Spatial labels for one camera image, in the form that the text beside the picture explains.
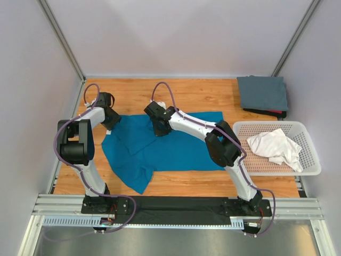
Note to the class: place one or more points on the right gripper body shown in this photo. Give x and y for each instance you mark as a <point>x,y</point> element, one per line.
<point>159,131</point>

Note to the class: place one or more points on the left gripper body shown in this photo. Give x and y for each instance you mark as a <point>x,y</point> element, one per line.
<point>111,122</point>

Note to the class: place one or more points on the blue t-shirt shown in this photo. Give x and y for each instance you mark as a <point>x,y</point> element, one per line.
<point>134,152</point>

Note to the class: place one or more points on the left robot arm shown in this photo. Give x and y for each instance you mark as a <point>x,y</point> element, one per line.
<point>74,145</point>

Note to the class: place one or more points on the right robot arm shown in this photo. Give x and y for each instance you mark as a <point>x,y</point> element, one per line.
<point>222,144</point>

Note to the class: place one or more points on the folded grey t-shirt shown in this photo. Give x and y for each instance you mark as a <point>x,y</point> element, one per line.
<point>262,93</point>

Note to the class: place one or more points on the white t-shirt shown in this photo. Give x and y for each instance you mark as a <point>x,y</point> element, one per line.
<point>277,147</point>

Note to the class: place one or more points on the folded dark red t-shirt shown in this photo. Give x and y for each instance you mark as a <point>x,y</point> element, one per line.
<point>276,113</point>

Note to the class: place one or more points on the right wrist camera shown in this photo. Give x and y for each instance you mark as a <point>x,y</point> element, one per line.
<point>162,104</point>

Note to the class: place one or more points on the left frame post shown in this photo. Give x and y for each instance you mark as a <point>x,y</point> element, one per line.
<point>47,10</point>

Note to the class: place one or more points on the frame post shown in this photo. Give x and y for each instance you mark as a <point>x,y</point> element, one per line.
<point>47,10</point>
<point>305,20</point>

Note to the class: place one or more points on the right frame post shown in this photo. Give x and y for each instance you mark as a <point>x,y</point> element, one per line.
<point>305,20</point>

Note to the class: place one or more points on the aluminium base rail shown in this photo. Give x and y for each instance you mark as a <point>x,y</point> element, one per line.
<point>253,218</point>

